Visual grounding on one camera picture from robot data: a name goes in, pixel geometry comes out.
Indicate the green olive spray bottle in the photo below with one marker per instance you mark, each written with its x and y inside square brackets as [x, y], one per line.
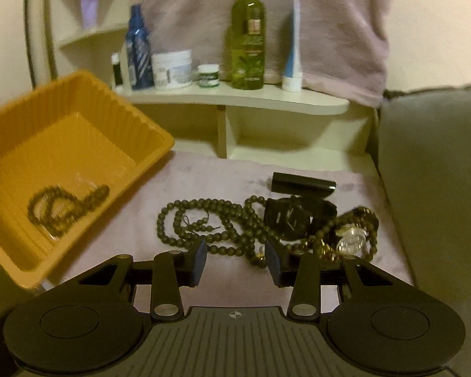
[248, 21]

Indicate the blue white tube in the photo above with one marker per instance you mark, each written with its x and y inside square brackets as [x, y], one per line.
[292, 77]

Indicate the black white lip balm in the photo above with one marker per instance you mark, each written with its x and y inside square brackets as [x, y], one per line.
[117, 71]

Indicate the small green white jar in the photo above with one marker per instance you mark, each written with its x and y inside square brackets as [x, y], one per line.
[208, 75]

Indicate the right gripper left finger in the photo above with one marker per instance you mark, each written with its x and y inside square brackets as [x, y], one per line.
[171, 271]

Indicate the black rectangular case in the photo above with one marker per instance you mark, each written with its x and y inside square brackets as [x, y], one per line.
[294, 184]

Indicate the orange plastic basket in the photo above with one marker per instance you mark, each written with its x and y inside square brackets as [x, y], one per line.
[75, 133]

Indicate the purple tube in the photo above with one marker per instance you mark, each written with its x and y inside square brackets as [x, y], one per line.
[89, 13]

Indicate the blue spray bottle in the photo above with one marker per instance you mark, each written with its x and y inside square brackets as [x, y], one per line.
[138, 51]

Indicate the cream corner shelf unit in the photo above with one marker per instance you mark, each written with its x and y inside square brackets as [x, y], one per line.
[307, 130]

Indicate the black wrist watch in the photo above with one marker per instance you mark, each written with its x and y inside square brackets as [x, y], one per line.
[296, 218]

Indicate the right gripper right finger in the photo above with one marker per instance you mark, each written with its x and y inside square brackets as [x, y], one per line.
[300, 271]

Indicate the white cream jar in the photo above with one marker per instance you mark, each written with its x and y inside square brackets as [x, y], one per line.
[172, 70]

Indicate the pink hanging towel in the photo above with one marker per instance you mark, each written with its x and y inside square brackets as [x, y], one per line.
[343, 44]

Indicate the grey cushion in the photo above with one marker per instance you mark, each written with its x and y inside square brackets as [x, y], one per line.
[425, 165]

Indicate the silver crystal watch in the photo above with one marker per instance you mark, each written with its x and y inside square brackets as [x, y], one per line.
[352, 240]

